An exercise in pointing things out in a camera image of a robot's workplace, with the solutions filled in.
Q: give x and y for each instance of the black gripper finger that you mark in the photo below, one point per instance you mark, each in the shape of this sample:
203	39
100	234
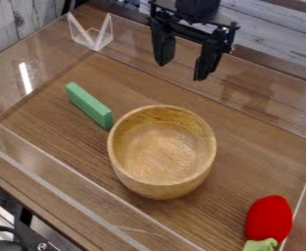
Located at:
163	42
207	61

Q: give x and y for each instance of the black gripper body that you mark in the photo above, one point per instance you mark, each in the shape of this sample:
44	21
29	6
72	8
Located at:
195	20

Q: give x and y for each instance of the green rectangular block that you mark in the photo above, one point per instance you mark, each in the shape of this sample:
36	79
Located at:
89	105

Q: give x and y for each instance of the brown wooden bowl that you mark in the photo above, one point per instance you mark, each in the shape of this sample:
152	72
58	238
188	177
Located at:
161	148

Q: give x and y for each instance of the clear acrylic tray walls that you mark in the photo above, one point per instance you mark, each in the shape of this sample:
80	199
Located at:
54	166

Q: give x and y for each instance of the red plush strawberry toy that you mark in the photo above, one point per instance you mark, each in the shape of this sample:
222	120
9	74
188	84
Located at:
269	223

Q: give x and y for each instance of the black metal table leg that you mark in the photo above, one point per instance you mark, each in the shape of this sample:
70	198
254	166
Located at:
29	238

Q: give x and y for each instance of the clear acrylic corner bracket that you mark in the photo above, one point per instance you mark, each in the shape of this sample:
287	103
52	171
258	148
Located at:
92	38

